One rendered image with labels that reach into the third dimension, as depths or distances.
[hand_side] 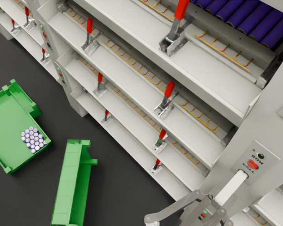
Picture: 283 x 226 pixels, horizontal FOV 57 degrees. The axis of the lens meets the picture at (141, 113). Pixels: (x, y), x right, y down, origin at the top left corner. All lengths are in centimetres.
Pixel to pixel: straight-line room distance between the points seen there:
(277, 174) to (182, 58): 22
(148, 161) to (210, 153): 42
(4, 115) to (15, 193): 33
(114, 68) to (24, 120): 66
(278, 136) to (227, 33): 16
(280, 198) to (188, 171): 26
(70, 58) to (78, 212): 57
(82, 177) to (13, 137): 34
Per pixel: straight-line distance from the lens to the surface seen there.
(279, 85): 32
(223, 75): 41
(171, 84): 52
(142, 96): 61
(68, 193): 90
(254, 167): 44
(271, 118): 36
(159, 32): 46
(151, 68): 61
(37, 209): 113
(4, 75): 153
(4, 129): 125
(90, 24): 67
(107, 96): 85
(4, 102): 128
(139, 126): 79
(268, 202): 56
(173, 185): 92
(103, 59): 69
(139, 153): 96
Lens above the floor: 104
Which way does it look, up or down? 58 degrees down
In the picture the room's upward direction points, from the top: straight up
